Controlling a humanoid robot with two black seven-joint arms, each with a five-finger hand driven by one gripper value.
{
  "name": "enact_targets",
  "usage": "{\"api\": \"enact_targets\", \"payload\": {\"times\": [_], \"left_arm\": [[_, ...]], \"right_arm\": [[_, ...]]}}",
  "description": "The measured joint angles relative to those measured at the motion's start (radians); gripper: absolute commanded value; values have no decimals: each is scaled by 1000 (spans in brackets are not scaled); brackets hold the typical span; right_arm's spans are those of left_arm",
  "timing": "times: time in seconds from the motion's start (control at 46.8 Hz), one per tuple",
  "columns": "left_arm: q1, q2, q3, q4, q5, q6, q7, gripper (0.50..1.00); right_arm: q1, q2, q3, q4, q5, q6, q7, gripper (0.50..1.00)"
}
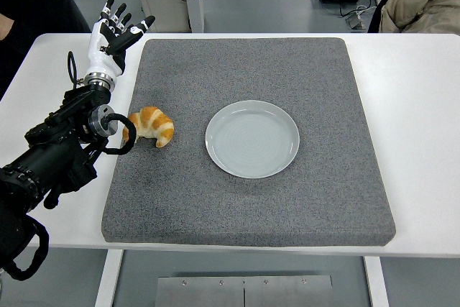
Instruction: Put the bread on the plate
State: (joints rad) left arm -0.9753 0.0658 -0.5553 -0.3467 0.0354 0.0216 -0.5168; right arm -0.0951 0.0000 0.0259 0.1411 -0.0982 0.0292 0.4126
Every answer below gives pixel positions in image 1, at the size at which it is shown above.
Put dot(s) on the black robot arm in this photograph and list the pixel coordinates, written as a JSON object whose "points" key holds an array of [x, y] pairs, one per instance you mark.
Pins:
{"points": [[46, 156]]}

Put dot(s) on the round grey plate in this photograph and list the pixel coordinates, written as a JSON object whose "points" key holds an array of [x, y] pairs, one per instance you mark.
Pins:
{"points": [[251, 141]]}

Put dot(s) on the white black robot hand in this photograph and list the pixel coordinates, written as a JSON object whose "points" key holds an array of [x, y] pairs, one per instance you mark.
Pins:
{"points": [[97, 51]]}

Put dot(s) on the silver power adapter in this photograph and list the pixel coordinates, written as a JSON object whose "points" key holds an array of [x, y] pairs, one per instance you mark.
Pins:
{"points": [[355, 22]]}

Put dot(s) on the person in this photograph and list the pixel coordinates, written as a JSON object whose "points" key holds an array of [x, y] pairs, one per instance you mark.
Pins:
{"points": [[39, 1]]}

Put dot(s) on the golden croissant bread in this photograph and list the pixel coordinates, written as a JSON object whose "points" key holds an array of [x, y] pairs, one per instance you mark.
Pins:
{"points": [[158, 123]]}

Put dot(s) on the white table leg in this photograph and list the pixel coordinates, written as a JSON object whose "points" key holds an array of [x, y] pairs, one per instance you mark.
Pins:
{"points": [[108, 278], [376, 282]]}

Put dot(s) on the grey metal plate with screws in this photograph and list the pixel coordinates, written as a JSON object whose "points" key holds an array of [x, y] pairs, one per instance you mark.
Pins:
{"points": [[215, 292]]}

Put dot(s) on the grey felt mat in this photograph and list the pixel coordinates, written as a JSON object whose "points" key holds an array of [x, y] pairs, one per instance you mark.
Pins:
{"points": [[251, 206]]}

